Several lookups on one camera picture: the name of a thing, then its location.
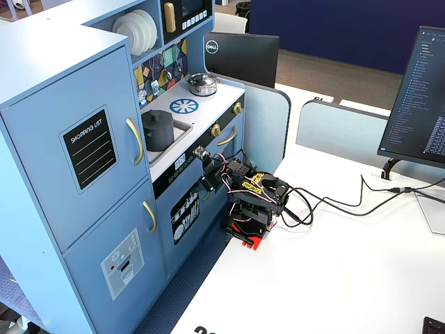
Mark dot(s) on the black monitor stand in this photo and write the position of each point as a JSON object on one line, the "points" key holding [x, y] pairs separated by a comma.
{"points": [[388, 168]]}

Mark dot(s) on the silver toy ladle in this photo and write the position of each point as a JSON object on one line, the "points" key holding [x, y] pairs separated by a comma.
{"points": [[179, 66]]}

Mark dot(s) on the blue toy kitchen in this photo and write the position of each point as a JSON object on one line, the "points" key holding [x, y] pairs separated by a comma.
{"points": [[69, 174]]}

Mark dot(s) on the gold stove knob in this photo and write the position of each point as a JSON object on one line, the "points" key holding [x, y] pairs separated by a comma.
{"points": [[238, 108], [216, 130]]}

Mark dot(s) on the black Dell monitor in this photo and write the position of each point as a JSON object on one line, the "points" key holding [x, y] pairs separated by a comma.
{"points": [[243, 57]]}

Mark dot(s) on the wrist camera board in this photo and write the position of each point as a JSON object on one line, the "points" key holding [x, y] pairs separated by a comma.
{"points": [[201, 152]]}

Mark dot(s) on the rounded blue desk divider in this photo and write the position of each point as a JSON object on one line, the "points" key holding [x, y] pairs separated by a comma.
{"points": [[264, 121]]}

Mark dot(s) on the black trash bin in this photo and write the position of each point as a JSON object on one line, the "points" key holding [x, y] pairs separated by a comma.
{"points": [[243, 8]]}

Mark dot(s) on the monitor with lit screen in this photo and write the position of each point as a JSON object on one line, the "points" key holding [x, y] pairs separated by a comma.
{"points": [[417, 104]]}

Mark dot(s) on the red robot base clamp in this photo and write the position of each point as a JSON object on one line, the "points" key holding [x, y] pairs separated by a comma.
{"points": [[255, 240]]}

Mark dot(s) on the gray toy pot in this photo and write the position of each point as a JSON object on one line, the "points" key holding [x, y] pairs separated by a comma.
{"points": [[160, 137]]}

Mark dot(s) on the long blue desk divider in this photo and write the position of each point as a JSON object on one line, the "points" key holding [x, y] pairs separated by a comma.
{"points": [[340, 132]]}

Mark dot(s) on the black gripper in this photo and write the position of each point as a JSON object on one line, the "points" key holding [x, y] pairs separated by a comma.
{"points": [[210, 171]]}

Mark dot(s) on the gray monitor base plate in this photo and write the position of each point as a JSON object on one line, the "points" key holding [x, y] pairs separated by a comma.
{"points": [[432, 212]]}

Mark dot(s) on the white toy spatula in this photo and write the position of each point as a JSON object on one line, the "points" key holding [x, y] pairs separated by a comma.
{"points": [[155, 87]]}

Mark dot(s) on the silver toy spoon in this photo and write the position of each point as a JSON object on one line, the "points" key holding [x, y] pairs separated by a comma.
{"points": [[168, 74]]}

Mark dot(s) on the white plate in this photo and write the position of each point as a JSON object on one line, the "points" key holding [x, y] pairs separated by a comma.
{"points": [[127, 36], [152, 28], [143, 31]]}

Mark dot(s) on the steel pot with lid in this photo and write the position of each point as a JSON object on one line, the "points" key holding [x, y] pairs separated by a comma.
{"points": [[201, 85]]}

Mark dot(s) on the black keyboard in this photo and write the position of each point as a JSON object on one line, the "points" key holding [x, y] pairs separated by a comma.
{"points": [[434, 327]]}

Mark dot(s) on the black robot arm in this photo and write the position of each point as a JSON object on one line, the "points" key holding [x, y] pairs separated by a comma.
{"points": [[257, 198]]}

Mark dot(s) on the dark gray pot lid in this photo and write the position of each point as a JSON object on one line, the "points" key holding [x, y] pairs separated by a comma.
{"points": [[157, 117]]}

